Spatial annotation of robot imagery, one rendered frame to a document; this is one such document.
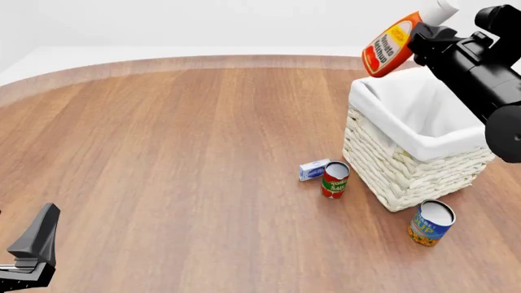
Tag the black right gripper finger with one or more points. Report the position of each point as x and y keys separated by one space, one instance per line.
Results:
x=433 y=30

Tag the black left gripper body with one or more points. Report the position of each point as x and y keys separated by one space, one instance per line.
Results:
x=24 y=274

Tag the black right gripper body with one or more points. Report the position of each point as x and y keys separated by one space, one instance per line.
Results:
x=431 y=49

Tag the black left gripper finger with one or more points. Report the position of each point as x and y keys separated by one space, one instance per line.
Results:
x=38 y=235

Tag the red tomato ketchup bottle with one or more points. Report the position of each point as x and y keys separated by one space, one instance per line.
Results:
x=386 y=52

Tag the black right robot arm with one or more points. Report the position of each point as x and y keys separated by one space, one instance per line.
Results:
x=484 y=79

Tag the white cloth basket liner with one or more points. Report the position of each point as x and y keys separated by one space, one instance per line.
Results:
x=415 y=103

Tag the white woven wicker basket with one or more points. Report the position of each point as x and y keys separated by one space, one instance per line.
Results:
x=407 y=180

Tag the red tomato sauce can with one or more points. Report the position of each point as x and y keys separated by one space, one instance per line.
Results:
x=334 y=183

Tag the small blue white box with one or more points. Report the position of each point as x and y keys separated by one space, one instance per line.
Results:
x=311 y=172

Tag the blue alphabet soup can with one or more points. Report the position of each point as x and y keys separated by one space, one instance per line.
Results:
x=427 y=227

